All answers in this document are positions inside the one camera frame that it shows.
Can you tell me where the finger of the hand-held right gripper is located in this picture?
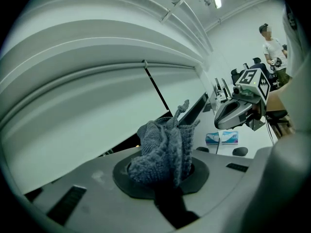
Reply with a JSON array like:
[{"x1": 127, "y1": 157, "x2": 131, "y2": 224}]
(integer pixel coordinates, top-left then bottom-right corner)
[{"x1": 214, "y1": 100, "x2": 251, "y2": 130}]

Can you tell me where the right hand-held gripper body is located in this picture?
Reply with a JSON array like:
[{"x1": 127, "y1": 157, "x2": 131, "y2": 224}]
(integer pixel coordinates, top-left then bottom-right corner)
[{"x1": 232, "y1": 68, "x2": 272, "y2": 132}]

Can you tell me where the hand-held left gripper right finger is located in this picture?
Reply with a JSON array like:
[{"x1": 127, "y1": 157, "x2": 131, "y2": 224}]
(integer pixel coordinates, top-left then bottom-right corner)
[{"x1": 181, "y1": 149, "x2": 255, "y2": 233}]

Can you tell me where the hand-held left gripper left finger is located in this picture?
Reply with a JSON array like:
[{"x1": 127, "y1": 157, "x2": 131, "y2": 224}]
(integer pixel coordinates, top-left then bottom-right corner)
[{"x1": 23, "y1": 147, "x2": 175, "y2": 233}]

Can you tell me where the curved black monitor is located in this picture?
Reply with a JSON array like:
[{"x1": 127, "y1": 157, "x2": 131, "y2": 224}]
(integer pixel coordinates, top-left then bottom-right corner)
[{"x1": 176, "y1": 91, "x2": 221, "y2": 155}]

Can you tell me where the blue knitted cloth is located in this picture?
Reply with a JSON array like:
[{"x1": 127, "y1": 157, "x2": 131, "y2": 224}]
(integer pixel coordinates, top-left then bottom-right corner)
[{"x1": 128, "y1": 99, "x2": 201, "y2": 189}]

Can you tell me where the large curved monitor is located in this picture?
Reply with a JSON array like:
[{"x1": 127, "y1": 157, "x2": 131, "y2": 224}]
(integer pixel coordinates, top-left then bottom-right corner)
[{"x1": 0, "y1": 63, "x2": 171, "y2": 195}]

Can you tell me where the blue white tissue pack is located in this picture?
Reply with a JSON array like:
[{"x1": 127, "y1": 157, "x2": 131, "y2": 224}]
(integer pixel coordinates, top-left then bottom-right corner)
[{"x1": 221, "y1": 130, "x2": 239, "y2": 146}]

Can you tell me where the black computer mouse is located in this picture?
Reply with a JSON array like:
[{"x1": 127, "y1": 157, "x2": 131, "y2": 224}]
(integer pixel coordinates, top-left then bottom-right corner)
[{"x1": 232, "y1": 147, "x2": 249, "y2": 156}]

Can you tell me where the white roller blind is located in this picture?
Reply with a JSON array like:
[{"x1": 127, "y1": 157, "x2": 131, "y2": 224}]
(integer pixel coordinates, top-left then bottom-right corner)
[{"x1": 148, "y1": 67, "x2": 207, "y2": 131}]

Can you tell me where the white pipe hanger bracket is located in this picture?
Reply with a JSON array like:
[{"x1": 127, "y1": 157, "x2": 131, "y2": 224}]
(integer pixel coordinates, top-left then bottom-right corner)
[{"x1": 161, "y1": 0, "x2": 192, "y2": 23}]

